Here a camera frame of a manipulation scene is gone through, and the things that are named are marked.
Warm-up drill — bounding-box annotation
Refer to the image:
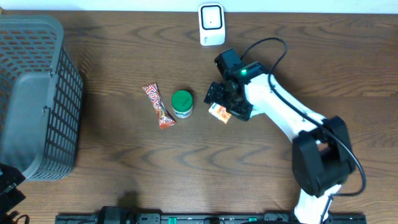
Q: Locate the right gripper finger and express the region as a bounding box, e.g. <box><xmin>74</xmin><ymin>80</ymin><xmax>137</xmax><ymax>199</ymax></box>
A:
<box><xmin>227</xmin><ymin>106</ymin><xmax>252</xmax><ymax>121</ymax></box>
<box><xmin>204</xmin><ymin>82</ymin><xmax>223</xmax><ymax>105</ymax></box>

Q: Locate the orange snack packet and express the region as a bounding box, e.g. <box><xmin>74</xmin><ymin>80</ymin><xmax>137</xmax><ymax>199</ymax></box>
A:
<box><xmin>208</xmin><ymin>103</ymin><xmax>232</xmax><ymax>124</ymax></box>

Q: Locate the green lid jar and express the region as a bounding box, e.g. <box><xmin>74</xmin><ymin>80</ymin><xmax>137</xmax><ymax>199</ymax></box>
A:
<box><xmin>172</xmin><ymin>90</ymin><xmax>193</xmax><ymax>118</ymax></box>

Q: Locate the red chocolate bar wrapper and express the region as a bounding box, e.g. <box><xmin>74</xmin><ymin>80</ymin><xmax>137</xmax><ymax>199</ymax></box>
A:
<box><xmin>142</xmin><ymin>82</ymin><xmax>176</xmax><ymax>129</ymax></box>

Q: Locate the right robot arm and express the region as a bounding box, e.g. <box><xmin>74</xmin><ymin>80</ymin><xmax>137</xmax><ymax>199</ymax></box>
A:
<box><xmin>204</xmin><ymin>60</ymin><xmax>359</xmax><ymax>223</ymax></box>

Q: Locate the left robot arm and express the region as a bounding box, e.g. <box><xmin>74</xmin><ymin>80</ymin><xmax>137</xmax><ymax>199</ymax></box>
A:
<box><xmin>1</xmin><ymin>164</ymin><xmax>30</xmax><ymax>224</ymax></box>

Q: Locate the white barcode scanner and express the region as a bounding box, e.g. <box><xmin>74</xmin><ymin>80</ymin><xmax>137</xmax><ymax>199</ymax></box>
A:
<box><xmin>198</xmin><ymin>2</ymin><xmax>226</xmax><ymax>46</ymax></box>

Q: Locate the grey plastic mesh basket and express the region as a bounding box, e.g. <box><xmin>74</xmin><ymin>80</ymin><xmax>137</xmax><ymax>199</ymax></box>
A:
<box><xmin>1</xmin><ymin>15</ymin><xmax>84</xmax><ymax>181</ymax></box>

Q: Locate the right camera cable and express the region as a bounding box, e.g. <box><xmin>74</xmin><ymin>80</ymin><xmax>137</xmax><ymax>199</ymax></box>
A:
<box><xmin>239</xmin><ymin>37</ymin><xmax>367</xmax><ymax>224</ymax></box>

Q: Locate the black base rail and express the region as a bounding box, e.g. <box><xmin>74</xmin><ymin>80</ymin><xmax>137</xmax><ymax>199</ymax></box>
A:
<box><xmin>55</xmin><ymin>205</ymin><xmax>368</xmax><ymax>224</ymax></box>

